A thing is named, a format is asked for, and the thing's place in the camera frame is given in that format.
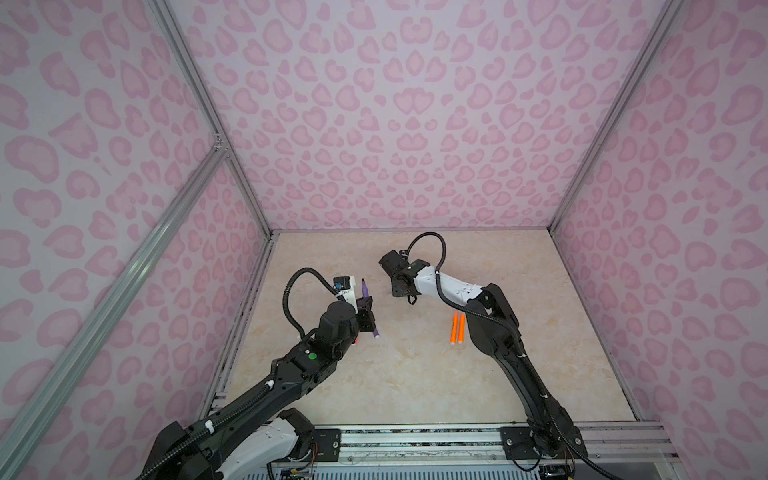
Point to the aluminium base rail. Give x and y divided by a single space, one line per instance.
626 450

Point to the orange marker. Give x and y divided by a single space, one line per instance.
460 328
454 328

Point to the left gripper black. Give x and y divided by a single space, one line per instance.
365 313

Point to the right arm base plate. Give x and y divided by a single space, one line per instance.
520 443

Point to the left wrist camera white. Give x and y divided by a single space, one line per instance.
346 290

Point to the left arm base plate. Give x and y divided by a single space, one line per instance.
318 445

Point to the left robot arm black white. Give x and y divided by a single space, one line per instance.
260 426

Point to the diagonal aluminium frame bar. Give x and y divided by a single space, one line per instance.
39 413

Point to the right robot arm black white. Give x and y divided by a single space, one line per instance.
494 330

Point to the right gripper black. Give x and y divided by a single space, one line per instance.
395 290

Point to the purple marker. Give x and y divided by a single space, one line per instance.
367 303

